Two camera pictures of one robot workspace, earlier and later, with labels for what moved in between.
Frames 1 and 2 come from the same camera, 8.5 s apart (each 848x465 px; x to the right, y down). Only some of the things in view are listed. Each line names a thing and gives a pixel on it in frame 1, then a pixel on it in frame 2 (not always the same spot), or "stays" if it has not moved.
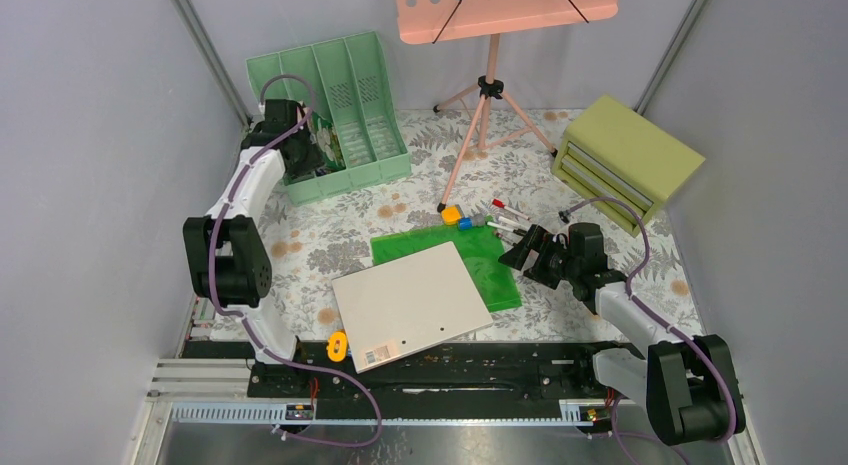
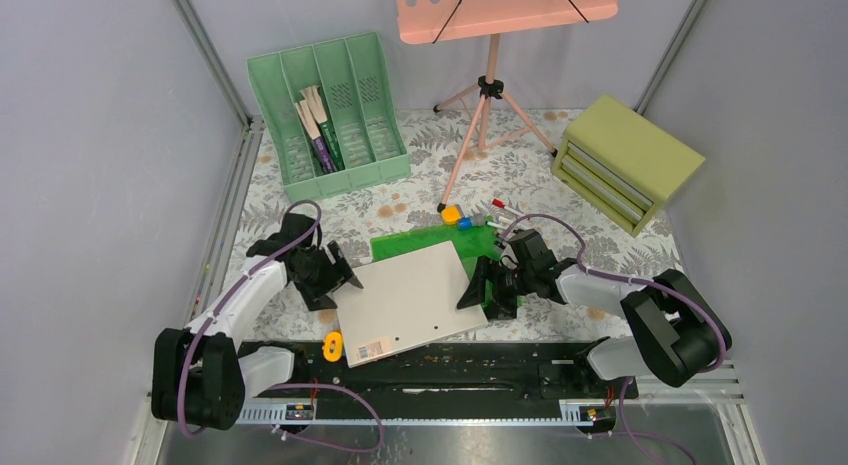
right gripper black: (540, 240) → (502, 307)
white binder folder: (408, 305) stays
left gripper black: (311, 161) → (336, 273)
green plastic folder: (480, 248) stays
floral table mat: (479, 171) stays
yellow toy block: (451, 215) stays
